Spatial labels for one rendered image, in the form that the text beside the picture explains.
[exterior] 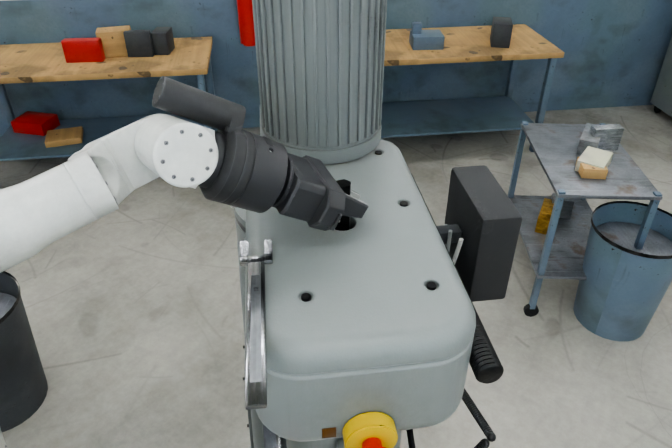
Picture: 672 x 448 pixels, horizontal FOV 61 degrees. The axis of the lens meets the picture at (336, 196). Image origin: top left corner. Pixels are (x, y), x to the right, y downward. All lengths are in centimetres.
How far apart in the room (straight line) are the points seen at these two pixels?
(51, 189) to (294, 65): 38
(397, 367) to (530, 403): 245
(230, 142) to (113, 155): 13
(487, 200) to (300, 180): 56
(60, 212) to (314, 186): 27
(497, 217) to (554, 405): 207
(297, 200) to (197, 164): 13
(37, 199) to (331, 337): 32
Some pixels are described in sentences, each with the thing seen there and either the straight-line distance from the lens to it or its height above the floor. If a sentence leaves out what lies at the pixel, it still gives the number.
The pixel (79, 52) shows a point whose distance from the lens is 464.
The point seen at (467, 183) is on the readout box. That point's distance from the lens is 118.
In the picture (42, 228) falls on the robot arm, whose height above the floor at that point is 201.
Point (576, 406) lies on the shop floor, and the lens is 312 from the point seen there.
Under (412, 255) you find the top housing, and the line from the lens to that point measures 71.
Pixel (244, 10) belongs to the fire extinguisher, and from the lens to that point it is 482.
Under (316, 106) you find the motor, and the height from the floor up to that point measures 199.
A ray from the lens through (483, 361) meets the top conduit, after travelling 72.
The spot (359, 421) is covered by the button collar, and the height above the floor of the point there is 179.
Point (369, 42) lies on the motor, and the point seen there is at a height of 207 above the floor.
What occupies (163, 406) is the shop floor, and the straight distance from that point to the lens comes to 302.
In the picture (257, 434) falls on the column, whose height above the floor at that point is 88.
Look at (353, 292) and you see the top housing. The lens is 65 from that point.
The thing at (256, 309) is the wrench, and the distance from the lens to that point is 63.
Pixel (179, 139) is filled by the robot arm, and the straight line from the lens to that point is 58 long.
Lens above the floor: 233
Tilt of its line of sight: 33 degrees down
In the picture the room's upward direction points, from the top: straight up
